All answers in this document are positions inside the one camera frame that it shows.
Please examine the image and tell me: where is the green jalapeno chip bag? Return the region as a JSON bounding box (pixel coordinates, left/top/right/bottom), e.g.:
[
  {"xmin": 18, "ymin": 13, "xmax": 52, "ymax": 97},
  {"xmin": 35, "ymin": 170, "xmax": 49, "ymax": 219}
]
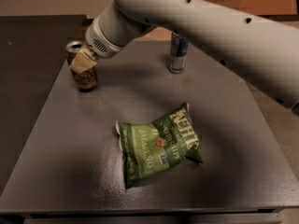
[{"xmin": 116, "ymin": 102, "xmax": 203, "ymax": 188}]

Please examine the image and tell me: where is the orange LaCroix can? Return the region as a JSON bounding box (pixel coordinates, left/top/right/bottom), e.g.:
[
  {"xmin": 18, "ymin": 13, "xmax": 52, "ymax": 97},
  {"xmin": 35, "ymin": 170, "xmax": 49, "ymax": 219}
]
[{"xmin": 65, "ymin": 40, "xmax": 98, "ymax": 91}]

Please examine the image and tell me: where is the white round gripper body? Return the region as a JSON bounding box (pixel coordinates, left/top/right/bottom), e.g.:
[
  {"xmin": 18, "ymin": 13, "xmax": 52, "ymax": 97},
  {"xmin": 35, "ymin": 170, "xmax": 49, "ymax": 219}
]
[{"xmin": 85, "ymin": 17, "xmax": 122, "ymax": 59}]

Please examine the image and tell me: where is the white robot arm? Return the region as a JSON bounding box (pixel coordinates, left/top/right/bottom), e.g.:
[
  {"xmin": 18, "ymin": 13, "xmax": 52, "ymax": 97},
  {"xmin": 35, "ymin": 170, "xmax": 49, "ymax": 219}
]
[{"xmin": 71, "ymin": 0, "xmax": 299, "ymax": 110}]

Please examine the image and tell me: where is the blue silver energy drink can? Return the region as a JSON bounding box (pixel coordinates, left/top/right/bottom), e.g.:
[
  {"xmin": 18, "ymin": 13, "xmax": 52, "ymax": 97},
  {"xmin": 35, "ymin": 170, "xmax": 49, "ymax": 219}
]
[{"xmin": 169, "ymin": 33, "xmax": 189, "ymax": 74}]

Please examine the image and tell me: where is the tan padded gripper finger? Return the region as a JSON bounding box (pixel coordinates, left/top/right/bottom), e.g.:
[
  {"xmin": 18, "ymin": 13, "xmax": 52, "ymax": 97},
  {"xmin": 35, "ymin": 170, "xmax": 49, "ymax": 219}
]
[{"xmin": 70, "ymin": 46, "xmax": 97, "ymax": 74}]

